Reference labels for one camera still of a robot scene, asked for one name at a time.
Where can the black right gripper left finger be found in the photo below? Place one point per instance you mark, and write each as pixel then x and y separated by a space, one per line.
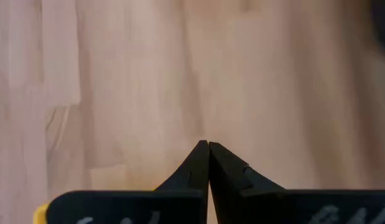
pixel 179 205

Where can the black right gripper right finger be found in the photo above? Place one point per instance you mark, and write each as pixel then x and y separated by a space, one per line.
pixel 242 202

